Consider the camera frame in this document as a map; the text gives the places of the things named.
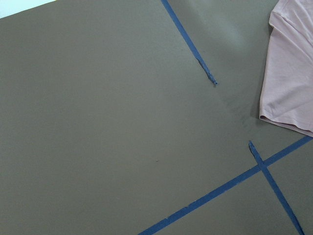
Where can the pink Snoopy t-shirt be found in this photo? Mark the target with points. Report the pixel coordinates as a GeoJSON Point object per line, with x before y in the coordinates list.
{"type": "Point", "coordinates": [287, 92]}

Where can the crossing blue tape strip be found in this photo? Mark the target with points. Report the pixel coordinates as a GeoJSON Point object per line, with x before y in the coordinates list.
{"type": "Point", "coordinates": [262, 165]}

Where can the blue tape strip left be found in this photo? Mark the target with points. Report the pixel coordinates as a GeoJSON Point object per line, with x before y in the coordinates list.
{"type": "Point", "coordinates": [188, 41]}

